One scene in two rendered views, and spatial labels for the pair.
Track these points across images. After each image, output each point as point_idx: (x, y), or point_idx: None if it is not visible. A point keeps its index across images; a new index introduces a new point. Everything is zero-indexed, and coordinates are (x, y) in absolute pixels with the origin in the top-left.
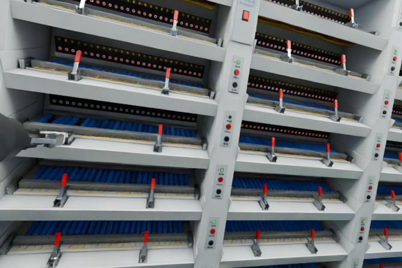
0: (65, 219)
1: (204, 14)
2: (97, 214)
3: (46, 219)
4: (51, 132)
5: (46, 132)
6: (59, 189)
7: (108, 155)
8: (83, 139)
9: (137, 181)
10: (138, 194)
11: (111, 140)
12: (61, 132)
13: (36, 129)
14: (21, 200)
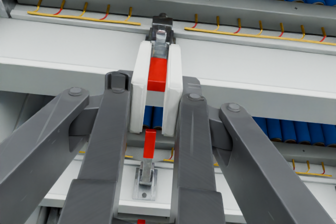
0: (158, 215)
1: None
2: (229, 217)
3: (120, 212)
4: (177, 87)
5: (146, 79)
6: (128, 145)
7: (288, 104)
8: (197, 39)
9: (302, 135)
10: (310, 171)
11: (285, 47)
12: (175, 53)
13: (115, 79)
14: (63, 174)
